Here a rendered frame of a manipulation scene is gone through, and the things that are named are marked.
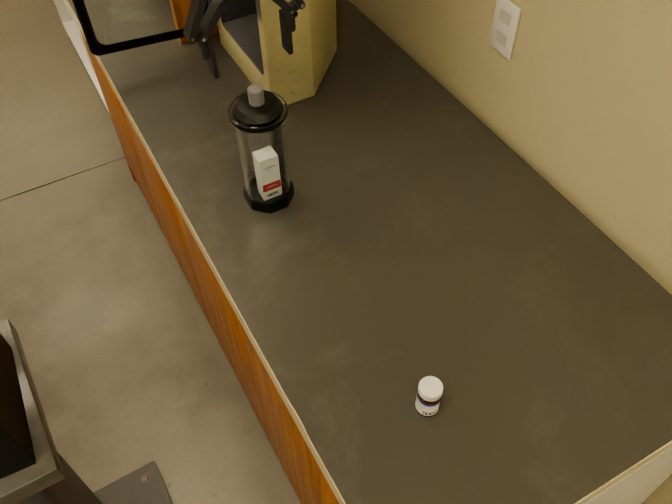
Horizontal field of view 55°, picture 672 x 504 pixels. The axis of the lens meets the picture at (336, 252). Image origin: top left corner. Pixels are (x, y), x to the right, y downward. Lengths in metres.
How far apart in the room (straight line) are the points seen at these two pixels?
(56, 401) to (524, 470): 1.63
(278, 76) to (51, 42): 2.48
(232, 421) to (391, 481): 1.16
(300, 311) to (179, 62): 0.84
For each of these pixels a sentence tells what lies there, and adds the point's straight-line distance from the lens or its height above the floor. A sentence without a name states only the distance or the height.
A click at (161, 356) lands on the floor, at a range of 2.29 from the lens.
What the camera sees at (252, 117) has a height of 1.18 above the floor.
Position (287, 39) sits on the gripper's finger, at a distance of 1.15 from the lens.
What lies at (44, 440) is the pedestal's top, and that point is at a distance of 1.15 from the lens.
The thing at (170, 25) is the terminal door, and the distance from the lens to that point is 1.75.
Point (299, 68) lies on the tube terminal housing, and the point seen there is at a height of 1.03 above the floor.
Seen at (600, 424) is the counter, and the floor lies 0.94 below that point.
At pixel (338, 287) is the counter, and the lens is 1.20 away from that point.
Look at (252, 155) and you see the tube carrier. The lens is 1.22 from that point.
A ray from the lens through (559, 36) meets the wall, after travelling 1.35.
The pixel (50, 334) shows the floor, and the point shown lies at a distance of 2.48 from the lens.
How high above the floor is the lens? 1.90
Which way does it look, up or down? 50 degrees down
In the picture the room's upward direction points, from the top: 1 degrees counter-clockwise
